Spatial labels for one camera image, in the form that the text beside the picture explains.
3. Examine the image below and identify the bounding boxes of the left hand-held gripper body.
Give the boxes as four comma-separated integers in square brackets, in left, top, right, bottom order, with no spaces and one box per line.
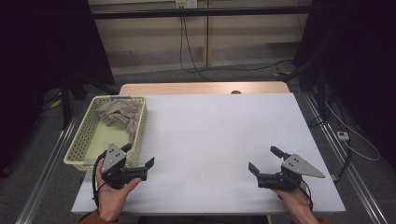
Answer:
[100,143,149,189]

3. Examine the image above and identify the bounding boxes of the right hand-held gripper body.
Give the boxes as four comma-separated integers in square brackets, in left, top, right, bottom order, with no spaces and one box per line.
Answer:
[256,152,326,192]

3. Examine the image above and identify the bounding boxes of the yellow perforated plastic basket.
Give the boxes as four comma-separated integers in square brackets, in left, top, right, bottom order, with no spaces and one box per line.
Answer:
[63,95,148,173]

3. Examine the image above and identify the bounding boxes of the beige cloth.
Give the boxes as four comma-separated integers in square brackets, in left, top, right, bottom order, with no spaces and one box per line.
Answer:
[95,98,144,145]

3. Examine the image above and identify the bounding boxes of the person's right hand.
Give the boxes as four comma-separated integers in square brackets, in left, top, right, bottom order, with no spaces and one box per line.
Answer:
[272,181,316,218]

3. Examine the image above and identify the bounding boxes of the person's left hand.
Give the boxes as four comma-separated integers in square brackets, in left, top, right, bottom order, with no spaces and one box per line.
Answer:
[95,158,142,222]

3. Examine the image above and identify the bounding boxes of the white table mat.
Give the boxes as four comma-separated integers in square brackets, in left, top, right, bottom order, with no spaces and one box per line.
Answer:
[70,92,347,217]

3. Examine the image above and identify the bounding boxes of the black metal stand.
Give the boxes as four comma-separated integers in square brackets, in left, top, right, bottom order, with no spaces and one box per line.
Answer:
[58,73,120,131]
[274,59,332,119]

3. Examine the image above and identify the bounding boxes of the black curtain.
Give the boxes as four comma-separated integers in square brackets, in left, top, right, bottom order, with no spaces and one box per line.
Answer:
[0,0,116,179]
[292,0,396,169]

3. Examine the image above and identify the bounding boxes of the black horizontal bar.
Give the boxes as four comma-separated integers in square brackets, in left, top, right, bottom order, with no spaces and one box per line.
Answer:
[90,5,312,21]

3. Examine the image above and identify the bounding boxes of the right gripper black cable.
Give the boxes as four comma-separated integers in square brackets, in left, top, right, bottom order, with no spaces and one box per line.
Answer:
[300,178,314,211]

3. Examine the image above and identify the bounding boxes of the black floor cable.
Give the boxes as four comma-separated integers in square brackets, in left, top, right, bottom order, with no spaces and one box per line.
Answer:
[307,92,353,182]

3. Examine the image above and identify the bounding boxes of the aluminium floor rail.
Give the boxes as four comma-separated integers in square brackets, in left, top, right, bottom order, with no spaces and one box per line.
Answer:
[15,115,79,224]
[303,92,389,224]

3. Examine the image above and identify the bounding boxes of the white floor cable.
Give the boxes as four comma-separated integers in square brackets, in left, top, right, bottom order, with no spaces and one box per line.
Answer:
[325,102,382,162]

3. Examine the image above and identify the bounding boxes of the black wall cable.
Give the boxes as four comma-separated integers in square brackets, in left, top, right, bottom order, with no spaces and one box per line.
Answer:
[178,15,294,74]
[181,17,217,83]

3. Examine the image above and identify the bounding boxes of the white wall socket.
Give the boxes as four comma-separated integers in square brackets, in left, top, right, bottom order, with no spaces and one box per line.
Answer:
[175,0,198,9]

